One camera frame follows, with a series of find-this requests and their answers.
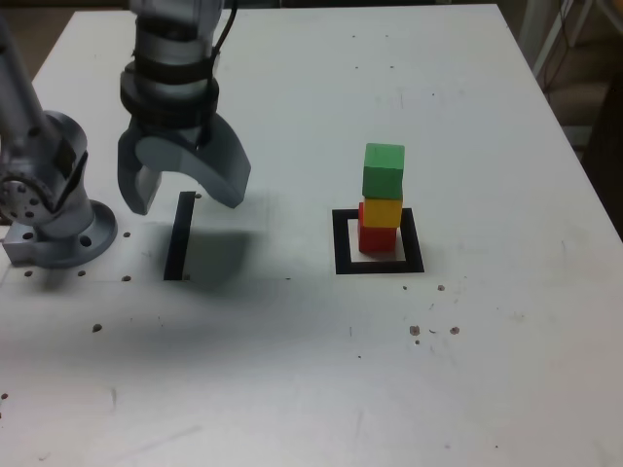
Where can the yellow cube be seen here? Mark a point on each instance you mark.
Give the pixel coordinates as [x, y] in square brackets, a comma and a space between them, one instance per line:
[383, 213]

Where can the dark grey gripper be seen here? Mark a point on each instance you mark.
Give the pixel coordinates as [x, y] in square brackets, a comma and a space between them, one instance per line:
[170, 133]

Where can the white metal frame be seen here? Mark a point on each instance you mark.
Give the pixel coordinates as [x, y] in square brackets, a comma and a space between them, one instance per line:
[550, 34]

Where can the black tape square outline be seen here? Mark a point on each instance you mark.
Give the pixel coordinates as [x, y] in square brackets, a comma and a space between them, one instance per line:
[340, 243]

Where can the green cube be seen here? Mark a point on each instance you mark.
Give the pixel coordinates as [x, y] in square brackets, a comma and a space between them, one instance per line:
[383, 170]

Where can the red cube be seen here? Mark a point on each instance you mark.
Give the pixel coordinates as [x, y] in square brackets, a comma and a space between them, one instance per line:
[377, 240]

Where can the black tape strip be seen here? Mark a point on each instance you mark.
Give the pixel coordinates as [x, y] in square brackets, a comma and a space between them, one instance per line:
[177, 243]

